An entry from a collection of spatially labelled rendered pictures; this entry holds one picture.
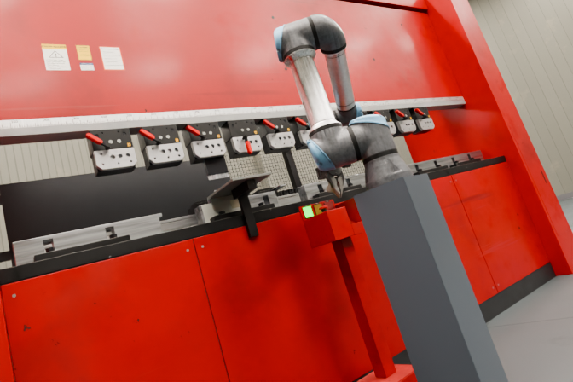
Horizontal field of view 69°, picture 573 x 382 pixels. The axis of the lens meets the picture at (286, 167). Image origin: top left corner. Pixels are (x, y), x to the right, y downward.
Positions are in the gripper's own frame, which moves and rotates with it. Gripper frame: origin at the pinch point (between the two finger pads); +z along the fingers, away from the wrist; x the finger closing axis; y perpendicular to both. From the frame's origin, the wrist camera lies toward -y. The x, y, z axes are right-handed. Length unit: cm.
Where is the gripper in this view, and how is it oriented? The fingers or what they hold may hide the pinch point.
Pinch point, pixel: (340, 194)
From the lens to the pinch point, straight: 177.8
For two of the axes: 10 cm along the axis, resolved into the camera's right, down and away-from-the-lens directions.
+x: -7.9, 1.2, -6.1
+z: 2.5, 9.6, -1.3
